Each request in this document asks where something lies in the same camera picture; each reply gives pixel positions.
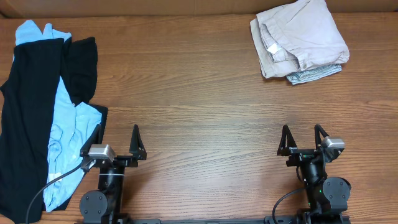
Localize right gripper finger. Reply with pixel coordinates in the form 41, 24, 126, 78
314, 124, 329, 150
277, 124, 298, 156

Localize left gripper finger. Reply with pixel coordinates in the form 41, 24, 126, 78
129, 124, 147, 160
80, 124, 102, 157

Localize beige khaki shorts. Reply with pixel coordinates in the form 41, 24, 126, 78
250, 0, 349, 78

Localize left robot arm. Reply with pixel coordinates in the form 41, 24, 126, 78
80, 124, 147, 224

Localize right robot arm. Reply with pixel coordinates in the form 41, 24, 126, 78
272, 124, 351, 224

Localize light blue shirt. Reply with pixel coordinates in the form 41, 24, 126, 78
16, 20, 104, 212

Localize folded light blue jeans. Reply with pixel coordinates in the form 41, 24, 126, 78
286, 64, 342, 85

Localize black garment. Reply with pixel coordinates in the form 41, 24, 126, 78
1, 39, 108, 223

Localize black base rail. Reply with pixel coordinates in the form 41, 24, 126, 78
128, 216, 351, 224

